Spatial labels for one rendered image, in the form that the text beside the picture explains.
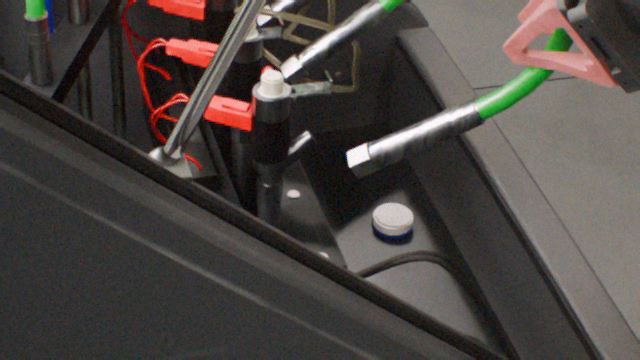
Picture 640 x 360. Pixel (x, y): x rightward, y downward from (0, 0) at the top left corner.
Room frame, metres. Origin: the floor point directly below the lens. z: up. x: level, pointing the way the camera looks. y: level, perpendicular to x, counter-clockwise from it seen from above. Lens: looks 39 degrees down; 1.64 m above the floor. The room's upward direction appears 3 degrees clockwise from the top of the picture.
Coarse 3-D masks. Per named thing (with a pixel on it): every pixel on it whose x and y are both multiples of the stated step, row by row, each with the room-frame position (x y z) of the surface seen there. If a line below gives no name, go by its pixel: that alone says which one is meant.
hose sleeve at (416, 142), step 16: (448, 112) 0.66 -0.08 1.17; (464, 112) 0.65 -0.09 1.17; (416, 128) 0.66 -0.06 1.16; (432, 128) 0.65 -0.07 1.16; (448, 128) 0.65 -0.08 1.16; (464, 128) 0.65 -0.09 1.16; (384, 144) 0.66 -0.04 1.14; (400, 144) 0.65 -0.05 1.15; (416, 144) 0.65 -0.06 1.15; (432, 144) 0.65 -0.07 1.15; (384, 160) 0.65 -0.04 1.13
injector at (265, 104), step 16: (256, 96) 0.74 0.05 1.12; (288, 96) 0.74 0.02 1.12; (256, 112) 0.74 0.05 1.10; (272, 112) 0.73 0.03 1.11; (288, 112) 0.74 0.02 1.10; (256, 128) 0.74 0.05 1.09; (272, 128) 0.73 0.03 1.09; (288, 128) 0.74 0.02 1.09; (256, 144) 0.74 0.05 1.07; (272, 144) 0.73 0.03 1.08; (288, 144) 0.74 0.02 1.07; (304, 144) 0.75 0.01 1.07; (256, 160) 0.74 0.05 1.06; (272, 160) 0.73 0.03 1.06; (288, 160) 0.74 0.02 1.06; (272, 176) 0.74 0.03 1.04; (256, 192) 0.74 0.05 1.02; (272, 192) 0.74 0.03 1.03; (272, 208) 0.74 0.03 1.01; (272, 224) 0.74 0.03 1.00
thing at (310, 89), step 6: (300, 84) 0.76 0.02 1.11; (306, 84) 0.76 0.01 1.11; (312, 84) 0.76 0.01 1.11; (318, 84) 0.76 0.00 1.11; (324, 84) 0.76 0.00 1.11; (300, 90) 0.75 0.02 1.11; (306, 90) 0.75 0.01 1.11; (312, 90) 0.75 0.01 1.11; (318, 90) 0.75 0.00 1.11; (324, 90) 0.75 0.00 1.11; (294, 96) 0.74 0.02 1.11; (300, 96) 0.75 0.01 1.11; (306, 96) 0.75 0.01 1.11
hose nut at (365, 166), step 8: (368, 144) 0.66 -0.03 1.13; (352, 152) 0.66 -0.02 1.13; (360, 152) 0.66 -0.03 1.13; (368, 152) 0.66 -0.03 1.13; (352, 160) 0.66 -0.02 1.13; (360, 160) 0.65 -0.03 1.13; (368, 160) 0.65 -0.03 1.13; (352, 168) 0.65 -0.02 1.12; (360, 168) 0.65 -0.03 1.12; (368, 168) 0.65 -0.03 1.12; (376, 168) 0.65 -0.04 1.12; (360, 176) 0.65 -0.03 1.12
